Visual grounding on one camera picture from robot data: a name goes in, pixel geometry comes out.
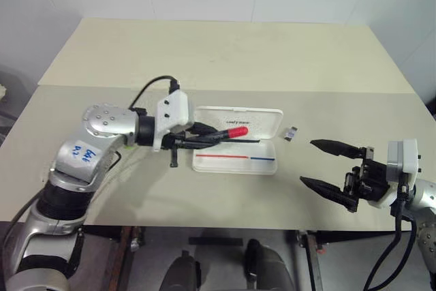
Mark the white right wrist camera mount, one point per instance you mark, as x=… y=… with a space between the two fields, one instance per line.
x=408 y=158

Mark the metal table frame leg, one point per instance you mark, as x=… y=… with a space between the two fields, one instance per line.
x=311 y=260
x=124 y=257

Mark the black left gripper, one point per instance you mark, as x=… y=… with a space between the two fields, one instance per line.
x=175 y=141

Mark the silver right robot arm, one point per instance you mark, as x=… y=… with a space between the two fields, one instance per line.
x=425 y=195

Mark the white plastic pencil case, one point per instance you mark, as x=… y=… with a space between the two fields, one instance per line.
x=235 y=163

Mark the red capped black marker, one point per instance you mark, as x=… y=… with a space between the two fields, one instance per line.
x=238 y=132

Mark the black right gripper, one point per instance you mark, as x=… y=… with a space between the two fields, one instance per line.
x=373 y=182

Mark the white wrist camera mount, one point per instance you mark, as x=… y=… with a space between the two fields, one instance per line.
x=173 y=110
x=408 y=158

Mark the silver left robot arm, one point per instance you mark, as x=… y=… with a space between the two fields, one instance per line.
x=102 y=124

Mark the dark rounded shape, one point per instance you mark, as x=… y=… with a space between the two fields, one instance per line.
x=182 y=272
x=269 y=267

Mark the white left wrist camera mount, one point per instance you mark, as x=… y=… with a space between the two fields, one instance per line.
x=173 y=110

